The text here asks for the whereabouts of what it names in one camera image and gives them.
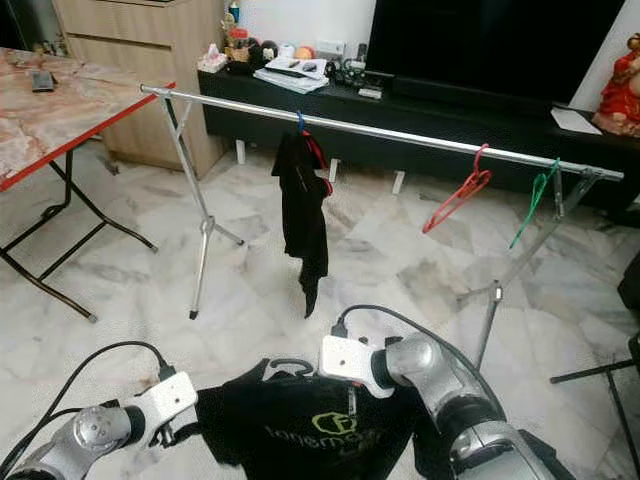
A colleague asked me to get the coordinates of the light wooden drawer cabinet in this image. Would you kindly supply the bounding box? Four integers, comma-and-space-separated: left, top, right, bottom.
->
52, 0, 229, 179

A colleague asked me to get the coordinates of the white booklet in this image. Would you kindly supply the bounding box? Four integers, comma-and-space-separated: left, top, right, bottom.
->
550, 105, 604, 136

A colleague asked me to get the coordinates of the green plastic hanger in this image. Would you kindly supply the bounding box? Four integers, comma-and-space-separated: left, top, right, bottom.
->
508, 158, 561, 251

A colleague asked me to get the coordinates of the black flat television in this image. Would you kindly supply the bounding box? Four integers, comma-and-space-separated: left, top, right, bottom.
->
365, 0, 629, 104

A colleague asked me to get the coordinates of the black shirt with red stripe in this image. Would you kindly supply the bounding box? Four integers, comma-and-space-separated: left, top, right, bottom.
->
272, 130, 333, 319

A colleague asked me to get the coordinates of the black shirt with green logo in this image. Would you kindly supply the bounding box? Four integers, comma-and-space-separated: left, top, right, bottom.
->
195, 358, 456, 480

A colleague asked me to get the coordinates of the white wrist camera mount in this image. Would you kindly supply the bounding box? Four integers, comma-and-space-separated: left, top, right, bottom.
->
143, 371, 199, 433
318, 333, 396, 386

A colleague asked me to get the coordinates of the silver metal clothes rack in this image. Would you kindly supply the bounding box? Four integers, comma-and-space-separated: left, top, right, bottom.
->
140, 85, 626, 373

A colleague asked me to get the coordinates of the black plastic hanger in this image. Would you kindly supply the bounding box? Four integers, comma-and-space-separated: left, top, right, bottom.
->
263, 357, 313, 383

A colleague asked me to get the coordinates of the red-lidded jar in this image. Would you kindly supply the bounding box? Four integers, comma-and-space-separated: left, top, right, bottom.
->
226, 27, 251, 63

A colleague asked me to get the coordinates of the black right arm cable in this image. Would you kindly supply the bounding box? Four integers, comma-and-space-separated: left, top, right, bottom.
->
332, 304, 491, 401

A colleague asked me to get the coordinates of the black metal stand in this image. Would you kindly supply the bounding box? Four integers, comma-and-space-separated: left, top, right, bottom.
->
548, 335, 640, 476

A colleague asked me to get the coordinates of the red plastic hanger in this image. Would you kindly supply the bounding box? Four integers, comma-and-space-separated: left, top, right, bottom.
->
421, 143, 494, 236

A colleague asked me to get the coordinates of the pink tissue box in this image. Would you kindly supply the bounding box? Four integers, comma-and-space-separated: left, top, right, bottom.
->
197, 43, 229, 74

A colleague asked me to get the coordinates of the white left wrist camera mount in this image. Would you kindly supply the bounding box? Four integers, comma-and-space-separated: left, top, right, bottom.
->
143, 371, 199, 433

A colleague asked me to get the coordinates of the white paper stack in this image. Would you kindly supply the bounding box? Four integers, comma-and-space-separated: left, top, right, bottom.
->
253, 57, 331, 96

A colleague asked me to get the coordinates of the marble-print folding table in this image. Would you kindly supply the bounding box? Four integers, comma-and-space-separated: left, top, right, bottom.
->
0, 48, 176, 323

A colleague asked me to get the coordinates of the dark round ornament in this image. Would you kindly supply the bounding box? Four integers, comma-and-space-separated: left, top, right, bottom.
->
250, 40, 279, 64

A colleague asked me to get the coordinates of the black TV console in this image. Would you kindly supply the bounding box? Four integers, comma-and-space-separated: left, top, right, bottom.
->
198, 68, 640, 216

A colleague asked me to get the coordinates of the red figurine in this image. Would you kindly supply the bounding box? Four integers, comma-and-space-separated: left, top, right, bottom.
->
592, 33, 640, 138

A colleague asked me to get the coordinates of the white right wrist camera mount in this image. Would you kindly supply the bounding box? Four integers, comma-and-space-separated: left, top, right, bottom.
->
318, 333, 396, 386

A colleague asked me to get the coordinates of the black soundbar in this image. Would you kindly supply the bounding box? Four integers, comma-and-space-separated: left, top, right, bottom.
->
390, 75, 576, 109

